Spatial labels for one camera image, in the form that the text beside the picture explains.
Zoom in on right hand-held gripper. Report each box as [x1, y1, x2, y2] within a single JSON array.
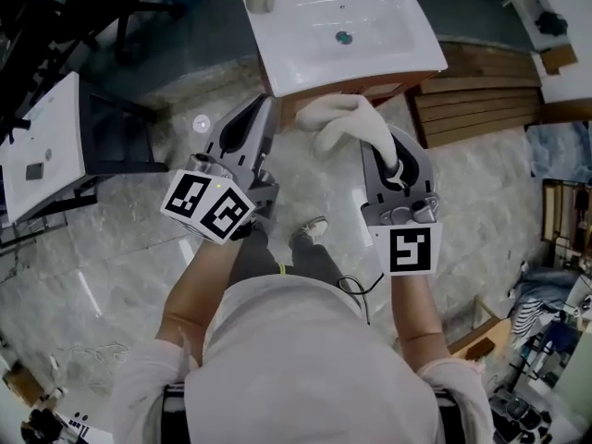
[[360, 125, 444, 278]]

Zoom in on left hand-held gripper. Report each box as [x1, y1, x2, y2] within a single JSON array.
[[160, 96, 281, 245]]

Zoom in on wooden cabinet door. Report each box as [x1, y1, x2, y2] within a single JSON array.
[[364, 79, 420, 109], [276, 94, 325, 131]]

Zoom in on white cloth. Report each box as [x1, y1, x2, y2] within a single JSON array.
[[294, 94, 401, 179]]

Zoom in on person's right forearm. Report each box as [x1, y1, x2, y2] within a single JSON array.
[[390, 273, 452, 372]]

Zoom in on person's left forearm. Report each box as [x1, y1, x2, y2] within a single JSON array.
[[154, 236, 241, 355]]

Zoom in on black object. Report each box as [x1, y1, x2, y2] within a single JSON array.
[[536, 10, 569, 36]]

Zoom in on person's white shoe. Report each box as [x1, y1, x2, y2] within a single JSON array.
[[290, 216, 329, 244]]

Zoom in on stack of wooden planks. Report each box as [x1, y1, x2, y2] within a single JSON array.
[[406, 42, 545, 150]]

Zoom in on person's grey trousers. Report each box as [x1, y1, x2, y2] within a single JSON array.
[[228, 228, 364, 314]]

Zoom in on blue marbled panel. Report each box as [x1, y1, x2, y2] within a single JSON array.
[[524, 120, 592, 179]]

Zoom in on wooden framed shelf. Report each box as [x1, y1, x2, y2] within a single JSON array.
[[540, 178, 592, 249]]

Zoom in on round wooden table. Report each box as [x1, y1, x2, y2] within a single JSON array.
[[448, 293, 514, 364]]

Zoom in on white low platform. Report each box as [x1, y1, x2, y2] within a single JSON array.
[[489, 0, 592, 105]]

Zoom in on brown cardboard piece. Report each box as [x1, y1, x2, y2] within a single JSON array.
[[540, 43, 579, 76]]

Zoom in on black cable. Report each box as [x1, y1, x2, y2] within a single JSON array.
[[337, 273, 386, 327]]

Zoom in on black shoulder strap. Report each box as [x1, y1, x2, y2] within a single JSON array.
[[432, 386, 463, 444], [164, 384, 191, 444]]

